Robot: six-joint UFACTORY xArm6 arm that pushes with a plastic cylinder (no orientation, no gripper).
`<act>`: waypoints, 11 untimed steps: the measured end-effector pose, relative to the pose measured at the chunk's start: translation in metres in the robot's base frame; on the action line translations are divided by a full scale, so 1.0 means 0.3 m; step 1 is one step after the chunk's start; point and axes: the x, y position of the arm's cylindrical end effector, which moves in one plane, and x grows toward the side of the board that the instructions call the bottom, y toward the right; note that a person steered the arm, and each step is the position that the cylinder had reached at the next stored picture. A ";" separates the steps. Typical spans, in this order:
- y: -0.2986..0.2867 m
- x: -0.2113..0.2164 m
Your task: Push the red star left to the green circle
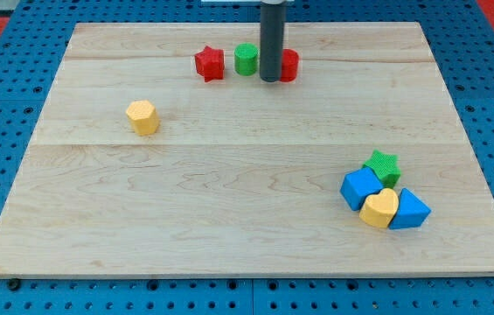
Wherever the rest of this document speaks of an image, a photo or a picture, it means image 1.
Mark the green star block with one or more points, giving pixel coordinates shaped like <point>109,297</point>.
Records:
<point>385,167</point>

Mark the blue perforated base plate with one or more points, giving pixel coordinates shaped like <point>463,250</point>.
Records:
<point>31,48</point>

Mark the wooden board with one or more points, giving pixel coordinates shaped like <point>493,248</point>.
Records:
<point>242,177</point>

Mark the white mount above rod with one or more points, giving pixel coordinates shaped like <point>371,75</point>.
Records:
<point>246,1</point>

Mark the yellow heart block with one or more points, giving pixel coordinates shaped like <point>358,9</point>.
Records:
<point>379,209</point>

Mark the blue triangle block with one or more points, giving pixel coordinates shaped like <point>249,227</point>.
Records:
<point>412,211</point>

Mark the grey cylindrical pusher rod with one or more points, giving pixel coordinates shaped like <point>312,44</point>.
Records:
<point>271,39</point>

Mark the red star block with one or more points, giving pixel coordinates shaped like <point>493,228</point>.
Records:
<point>210,63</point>

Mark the blue cube block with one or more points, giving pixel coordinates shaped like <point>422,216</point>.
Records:
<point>357,185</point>

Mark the yellow hexagon block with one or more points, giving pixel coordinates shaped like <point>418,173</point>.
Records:
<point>143,117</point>

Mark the green cylinder block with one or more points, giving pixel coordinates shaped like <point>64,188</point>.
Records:
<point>245,59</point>

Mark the red rounded block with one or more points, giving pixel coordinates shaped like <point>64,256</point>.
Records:
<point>290,61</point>

